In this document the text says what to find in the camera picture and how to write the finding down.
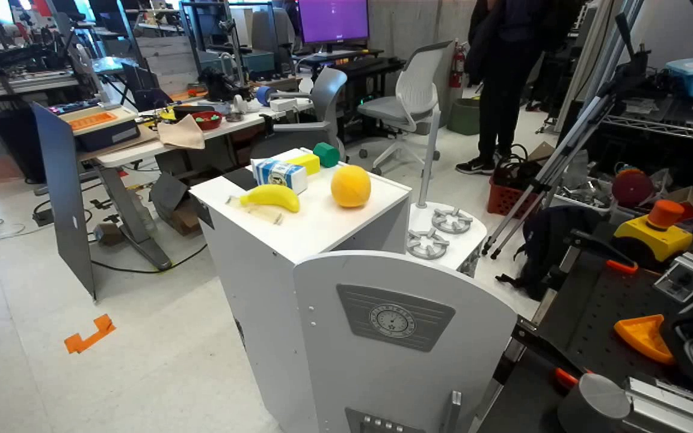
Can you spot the white work desk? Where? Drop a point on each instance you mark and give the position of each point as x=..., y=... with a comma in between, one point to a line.
x=223, y=148

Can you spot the purple computer monitor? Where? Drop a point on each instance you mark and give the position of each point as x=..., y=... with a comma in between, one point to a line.
x=333, y=20

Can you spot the dark grey standing panel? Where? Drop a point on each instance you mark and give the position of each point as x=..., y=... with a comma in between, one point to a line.
x=61, y=170

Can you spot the red crate on floor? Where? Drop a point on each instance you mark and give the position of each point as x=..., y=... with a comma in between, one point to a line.
x=507, y=183

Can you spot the orange triangular plastic piece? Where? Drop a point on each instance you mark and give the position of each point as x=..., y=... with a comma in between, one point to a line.
x=642, y=336

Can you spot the white toy kitchen cabinet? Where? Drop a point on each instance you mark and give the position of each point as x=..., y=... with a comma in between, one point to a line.
x=345, y=330

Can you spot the yellow toy block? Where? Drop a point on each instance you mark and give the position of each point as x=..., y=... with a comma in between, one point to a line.
x=305, y=162

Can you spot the white grey office chair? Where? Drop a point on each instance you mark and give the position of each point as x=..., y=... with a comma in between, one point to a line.
x=408, y=109

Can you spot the beige cloth on desk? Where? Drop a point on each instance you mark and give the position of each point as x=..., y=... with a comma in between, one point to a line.
x=184, y=134

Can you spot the green toy cube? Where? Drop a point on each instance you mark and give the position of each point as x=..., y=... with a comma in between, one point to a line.
x=327, y=154

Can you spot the aluminium tripod legs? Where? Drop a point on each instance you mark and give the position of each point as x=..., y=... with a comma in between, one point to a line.
x=620, y=77

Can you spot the grey toy stove burner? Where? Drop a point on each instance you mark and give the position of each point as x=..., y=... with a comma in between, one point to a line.
x=450, y=223

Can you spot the orange toy fruit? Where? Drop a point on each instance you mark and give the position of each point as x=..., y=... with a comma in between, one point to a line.
x=350, y=187

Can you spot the dark red ball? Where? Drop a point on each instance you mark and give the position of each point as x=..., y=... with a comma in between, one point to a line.
x=630, y=187

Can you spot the white blue milk carton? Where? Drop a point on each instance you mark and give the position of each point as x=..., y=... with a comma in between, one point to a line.
x=273, y=171

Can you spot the person in dark clothes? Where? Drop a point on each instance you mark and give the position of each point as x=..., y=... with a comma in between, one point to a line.
x=506, y=39

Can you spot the yellow emergency stop button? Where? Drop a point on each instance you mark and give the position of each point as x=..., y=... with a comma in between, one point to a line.
x=657, y=230

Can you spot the grey round cap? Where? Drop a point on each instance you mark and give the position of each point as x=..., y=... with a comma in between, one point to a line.
x=593, y=406

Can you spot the yellow toy banana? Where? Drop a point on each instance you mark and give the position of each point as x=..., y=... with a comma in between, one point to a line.
x=273, y=195

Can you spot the orange black box on desk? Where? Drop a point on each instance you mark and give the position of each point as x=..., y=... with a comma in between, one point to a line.
x=98, y=129

